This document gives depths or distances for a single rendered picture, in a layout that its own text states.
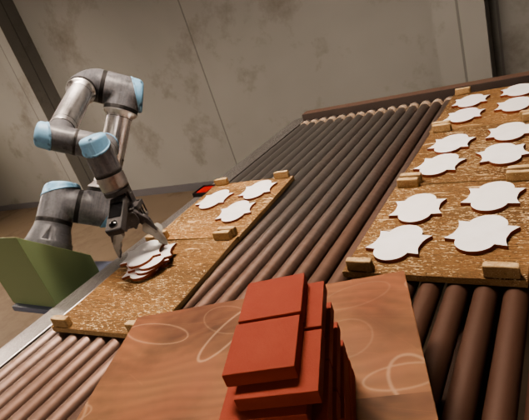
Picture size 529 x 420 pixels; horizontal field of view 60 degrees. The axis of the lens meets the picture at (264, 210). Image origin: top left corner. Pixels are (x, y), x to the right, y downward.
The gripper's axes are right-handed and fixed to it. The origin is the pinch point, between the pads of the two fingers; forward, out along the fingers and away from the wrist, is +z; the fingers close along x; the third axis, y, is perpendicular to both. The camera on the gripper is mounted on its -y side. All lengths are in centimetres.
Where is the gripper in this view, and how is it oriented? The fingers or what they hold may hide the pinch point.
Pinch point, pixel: (143, 252)
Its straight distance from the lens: 136.3
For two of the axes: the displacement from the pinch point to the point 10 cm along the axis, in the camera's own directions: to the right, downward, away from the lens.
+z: 3.0, 8.7, 3.8
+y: 0.2, -4.1, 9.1
